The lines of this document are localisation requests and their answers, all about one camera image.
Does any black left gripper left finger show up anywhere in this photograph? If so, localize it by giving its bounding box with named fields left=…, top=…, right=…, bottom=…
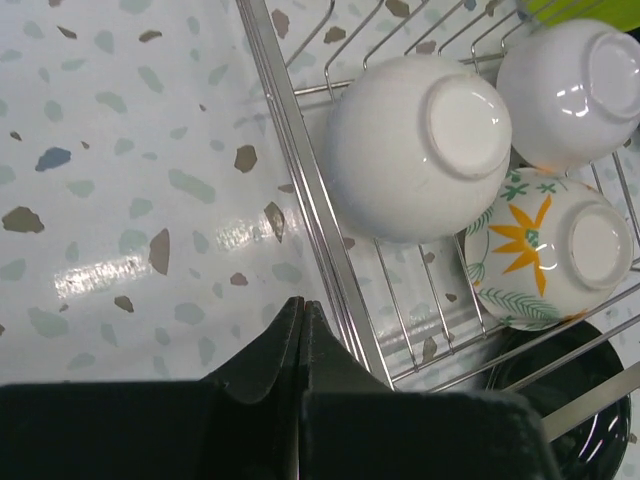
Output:
left=1, top=297, right=304, bottom=479

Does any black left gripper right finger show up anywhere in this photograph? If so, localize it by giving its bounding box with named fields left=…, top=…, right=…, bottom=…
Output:
left=299, top=301, right=560, bottom=479

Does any metal wire dish rack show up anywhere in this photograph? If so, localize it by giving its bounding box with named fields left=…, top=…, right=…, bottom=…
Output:
left=234, top=0, right=640, bottom=444

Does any black plate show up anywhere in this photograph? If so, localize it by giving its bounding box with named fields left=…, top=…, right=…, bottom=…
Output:
left=486, top=322, right=632, bottom=480

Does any white floral bowl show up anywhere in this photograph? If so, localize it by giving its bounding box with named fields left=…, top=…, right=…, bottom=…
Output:
left=464, top=168, right=634, bottom=331

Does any white speckled bowl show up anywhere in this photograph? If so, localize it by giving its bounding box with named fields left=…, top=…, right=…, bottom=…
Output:
left=496, top=19, right=639, bottom=172

